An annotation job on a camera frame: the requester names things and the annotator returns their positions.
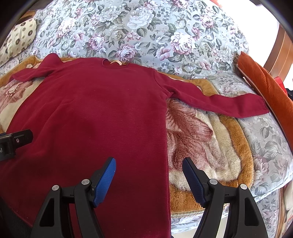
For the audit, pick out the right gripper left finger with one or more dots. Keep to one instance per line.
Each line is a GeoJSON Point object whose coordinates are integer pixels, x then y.
{"type": "Point", "coordinates": [54, 219]}

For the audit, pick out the plush floral orange blanket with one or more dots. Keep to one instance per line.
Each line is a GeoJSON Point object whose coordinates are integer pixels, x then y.
{"type": "Point", "coordinates": [206, 141]}

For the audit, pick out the cream dotted pillow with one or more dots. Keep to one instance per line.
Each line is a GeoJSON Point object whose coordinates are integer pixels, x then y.
{"type": "Point", "coordinates": [20, 37]}

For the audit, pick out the wooden chair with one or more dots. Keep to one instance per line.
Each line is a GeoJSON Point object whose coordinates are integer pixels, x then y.
{"type": "Point", "coordinates": [280, 58]}

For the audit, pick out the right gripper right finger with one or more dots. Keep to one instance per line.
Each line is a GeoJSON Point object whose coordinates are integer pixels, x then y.
{"type": "Point", "coordinates": [244, 217]}

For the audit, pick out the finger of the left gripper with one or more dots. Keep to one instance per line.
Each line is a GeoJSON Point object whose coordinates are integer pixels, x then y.
{"type": "Point", "coordinates": [20, 138]}

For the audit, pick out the grey floral quilt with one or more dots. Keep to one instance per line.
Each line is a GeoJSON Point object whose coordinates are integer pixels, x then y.
{"type": "Point", "coordinates": [191, 39]}

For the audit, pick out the orange velvet cushion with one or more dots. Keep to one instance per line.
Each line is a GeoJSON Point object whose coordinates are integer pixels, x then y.
{"type": "Point", "coordinates": [275, 97]}

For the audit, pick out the red object behind cushion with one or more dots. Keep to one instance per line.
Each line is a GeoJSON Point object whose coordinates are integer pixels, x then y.
{"type": "Point", "coordinates": [280, 83]}

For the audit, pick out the dark red sweater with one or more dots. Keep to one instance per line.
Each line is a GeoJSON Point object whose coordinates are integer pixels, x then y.
{"type": "Point", "coordinates": [87, 110]}

